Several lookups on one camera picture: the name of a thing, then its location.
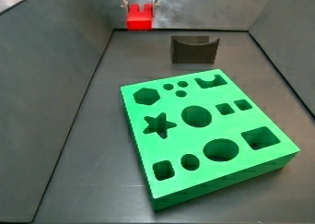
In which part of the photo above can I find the green shape-sorting board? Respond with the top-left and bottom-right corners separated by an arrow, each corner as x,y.
120,69 -> 299,210

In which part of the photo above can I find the red double-square block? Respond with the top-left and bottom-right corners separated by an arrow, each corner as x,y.
127,3 -> 152,30

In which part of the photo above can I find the black L-shaped cradle stand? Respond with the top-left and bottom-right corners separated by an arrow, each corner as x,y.
171,36 -> 221,64

